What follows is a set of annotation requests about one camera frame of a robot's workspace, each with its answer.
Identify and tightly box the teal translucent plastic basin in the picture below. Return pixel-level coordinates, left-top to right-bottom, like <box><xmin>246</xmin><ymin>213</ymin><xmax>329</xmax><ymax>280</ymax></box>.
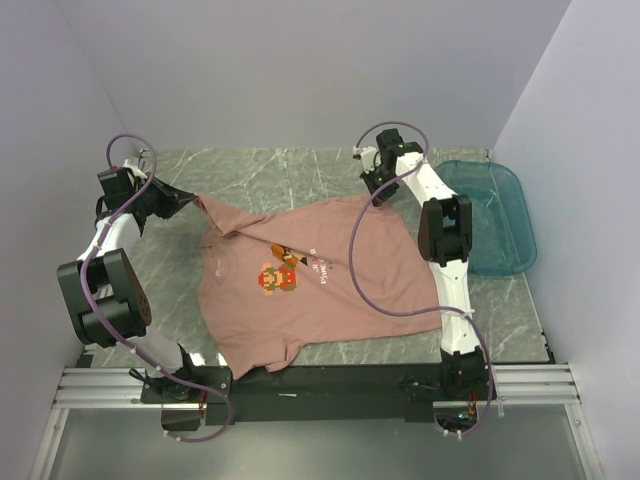
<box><xmin>436</xmin><ymin>160</ymin><xmax>537</xmax><ymax>277</ymax></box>

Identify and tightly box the pink t-shirt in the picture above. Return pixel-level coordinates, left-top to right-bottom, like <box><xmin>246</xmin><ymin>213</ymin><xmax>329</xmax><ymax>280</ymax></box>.
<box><xmin>195</xmin><ymin>195</ymin><xmax>441</xmax><ymax>378</ymax></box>

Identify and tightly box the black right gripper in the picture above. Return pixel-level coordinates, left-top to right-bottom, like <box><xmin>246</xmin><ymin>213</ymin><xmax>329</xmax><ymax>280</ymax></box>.
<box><xmin>359</xmin><ymin>164</ymin><xmax>398</xmax><ymax>209</ymax></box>

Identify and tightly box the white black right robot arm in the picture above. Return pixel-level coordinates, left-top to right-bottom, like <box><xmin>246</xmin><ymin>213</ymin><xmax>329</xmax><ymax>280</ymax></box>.
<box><xmin>348</xmin><ymin>122</ymin><xmax>491</xmax><ymax>399</ymax></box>

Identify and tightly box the aluminium front frame rail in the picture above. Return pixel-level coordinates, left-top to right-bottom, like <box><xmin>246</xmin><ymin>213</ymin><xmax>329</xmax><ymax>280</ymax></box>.
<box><xmin>52</xmin><ymin>364</ymin><xmax>582</xmax><ymax>410</ymax></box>

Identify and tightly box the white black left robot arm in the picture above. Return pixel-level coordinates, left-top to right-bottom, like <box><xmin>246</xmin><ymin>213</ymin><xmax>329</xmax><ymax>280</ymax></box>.
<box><xmin>56</xmin><ymin>162</ymin><xmax>200</xmax><ymax>402</ymax></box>

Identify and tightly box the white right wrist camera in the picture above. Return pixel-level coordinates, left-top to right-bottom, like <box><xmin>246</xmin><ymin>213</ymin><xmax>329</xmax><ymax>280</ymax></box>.
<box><xmin>352</xmin><ymin>146</ymin><xmax>381</xmax><ymax>173</ymax></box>

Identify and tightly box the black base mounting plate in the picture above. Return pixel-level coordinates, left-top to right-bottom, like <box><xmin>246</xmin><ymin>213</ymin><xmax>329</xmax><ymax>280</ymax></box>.
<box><xmin>139</xmin><ymin>362</ymin><xmax>501</xmax><ymax>431</ymax></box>

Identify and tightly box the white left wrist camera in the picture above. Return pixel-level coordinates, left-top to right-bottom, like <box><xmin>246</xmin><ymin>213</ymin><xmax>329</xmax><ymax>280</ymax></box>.
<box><xmin>122</xmin><ymin>148</ymin><xmax>153</xmax><ymax>180</ymax></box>

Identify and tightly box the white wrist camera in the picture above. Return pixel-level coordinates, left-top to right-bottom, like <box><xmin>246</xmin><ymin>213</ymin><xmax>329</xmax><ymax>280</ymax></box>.
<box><xmin>122</xmin><ymin>148</ymin><xmax>153</xmax><ymax>180</ymax></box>
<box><xmin>352</xmin><ymin>146</ymin><xmax>381</xmax><ymax>173</ymax></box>

